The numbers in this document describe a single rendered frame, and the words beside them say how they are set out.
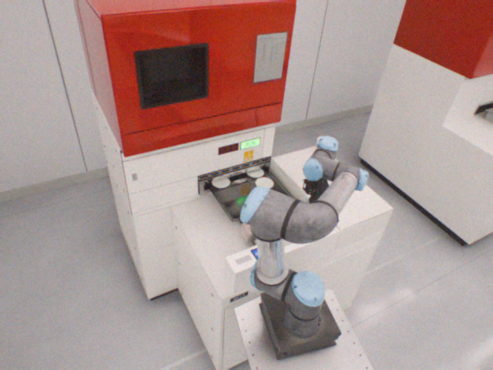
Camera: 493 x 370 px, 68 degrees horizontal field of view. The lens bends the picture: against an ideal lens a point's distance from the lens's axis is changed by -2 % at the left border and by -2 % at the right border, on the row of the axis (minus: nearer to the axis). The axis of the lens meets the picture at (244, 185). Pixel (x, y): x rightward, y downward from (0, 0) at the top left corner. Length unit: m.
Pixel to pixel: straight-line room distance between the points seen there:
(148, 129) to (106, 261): 1.47
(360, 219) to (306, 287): 0.66
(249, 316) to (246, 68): 1.05
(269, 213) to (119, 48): 0.84
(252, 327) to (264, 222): 0.68
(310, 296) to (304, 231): 0.39
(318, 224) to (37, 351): 2.04
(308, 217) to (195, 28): 0.90
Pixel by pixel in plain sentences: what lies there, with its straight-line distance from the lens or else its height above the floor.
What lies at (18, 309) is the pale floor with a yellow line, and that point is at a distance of 2.86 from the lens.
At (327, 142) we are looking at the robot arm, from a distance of 1.41.
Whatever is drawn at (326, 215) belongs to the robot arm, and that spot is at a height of 1.52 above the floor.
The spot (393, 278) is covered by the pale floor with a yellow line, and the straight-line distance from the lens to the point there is 3.01.
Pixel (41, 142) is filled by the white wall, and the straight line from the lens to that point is 3.38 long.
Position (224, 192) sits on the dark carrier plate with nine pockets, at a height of 0.90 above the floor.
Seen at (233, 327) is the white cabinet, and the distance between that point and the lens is 1.90.
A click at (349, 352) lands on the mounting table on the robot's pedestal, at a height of 0.82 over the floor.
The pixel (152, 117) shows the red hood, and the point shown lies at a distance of 1.63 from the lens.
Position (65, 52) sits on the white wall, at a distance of 3.09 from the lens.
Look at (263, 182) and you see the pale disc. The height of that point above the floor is 0.90.
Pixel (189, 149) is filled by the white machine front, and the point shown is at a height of 1.16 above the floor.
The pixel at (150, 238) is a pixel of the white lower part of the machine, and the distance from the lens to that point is 2.13.
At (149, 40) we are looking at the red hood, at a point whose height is 1.71.
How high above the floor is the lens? 2.19
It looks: 40 degrees down
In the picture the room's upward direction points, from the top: 5 degrees clockwise
